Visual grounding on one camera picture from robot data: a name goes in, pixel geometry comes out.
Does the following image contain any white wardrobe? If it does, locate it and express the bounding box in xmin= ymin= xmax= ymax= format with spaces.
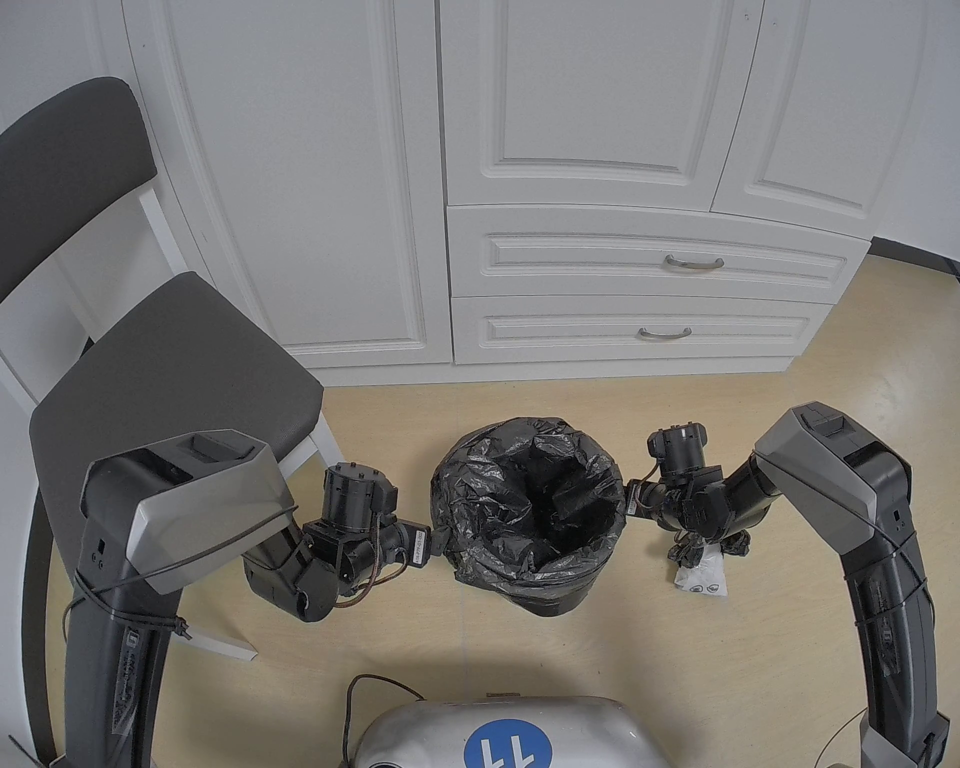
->
xmin=93 ymin=0 xmax=935 ymax=390

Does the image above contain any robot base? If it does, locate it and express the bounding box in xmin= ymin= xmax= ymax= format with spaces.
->
xmin=352 ymin=693 xmax=669 ymax=768

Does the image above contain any black cable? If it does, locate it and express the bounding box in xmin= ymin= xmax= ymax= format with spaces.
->
xmin=341 ymin=673 xmax=430 ymax=768

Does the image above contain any white printed wrapper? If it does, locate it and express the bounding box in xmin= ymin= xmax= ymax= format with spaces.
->
xmin=672 ymin=543 xmax=729 ymax=597

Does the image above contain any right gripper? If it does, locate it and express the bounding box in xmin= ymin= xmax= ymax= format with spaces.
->
xmin=624 ymin=477 xmax=666 ymax=526

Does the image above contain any black plastic bag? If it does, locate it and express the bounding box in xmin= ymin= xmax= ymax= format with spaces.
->
xmin=429 ymin=416 xmax=628 ymax=621

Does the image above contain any white chair dark grey seat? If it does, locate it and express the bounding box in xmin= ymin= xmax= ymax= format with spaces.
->
xmin=0 ymin=77 xmax=384 ymax=663

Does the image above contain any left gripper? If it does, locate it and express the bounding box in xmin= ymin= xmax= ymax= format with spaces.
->
xmin=354 ymin=522 xmax=432 ymax=584

